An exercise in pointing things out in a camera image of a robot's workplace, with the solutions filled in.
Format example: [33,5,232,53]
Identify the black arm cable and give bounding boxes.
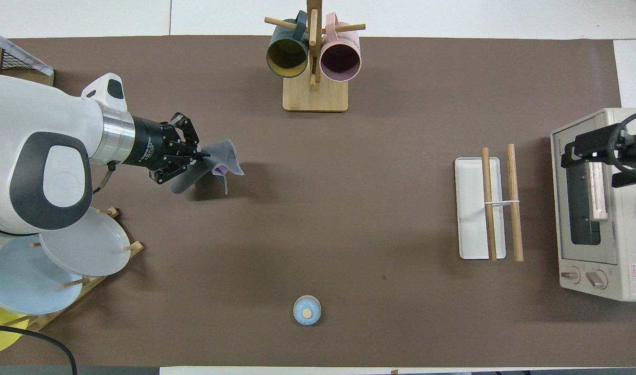
[608,108,636,175]
[0,324,78,375]

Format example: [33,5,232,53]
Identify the wooden plate rack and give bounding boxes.
[1,207,144,335]

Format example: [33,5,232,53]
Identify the pink mug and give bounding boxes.
[320,12,362,82]

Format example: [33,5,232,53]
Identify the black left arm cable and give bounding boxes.
[0,324,78,375]

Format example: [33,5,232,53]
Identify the grey plate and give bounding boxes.
[39,207,132,277]

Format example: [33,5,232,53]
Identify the brown table mat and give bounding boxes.
[0,35,636,368]

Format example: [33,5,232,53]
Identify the wooden mug tree stand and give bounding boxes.
[264,0,366,113]

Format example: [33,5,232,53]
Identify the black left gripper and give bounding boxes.
[124,112,210,184]

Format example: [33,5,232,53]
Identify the white towel rack wooden bars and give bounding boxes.
[454,144,524,263]

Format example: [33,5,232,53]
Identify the purple towel with grey back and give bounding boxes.
[171,139,245,196]

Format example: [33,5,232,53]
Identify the light blue plate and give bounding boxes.
[0,235,83,316]

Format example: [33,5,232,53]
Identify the beige toaster oven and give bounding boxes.
[551,108,636,302]

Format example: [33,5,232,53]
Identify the dark teal mug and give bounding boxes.
[266,10,310,79]

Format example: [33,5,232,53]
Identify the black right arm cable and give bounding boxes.
[608,108,636,175]

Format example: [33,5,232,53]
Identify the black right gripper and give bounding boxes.
[560,125,636,188]

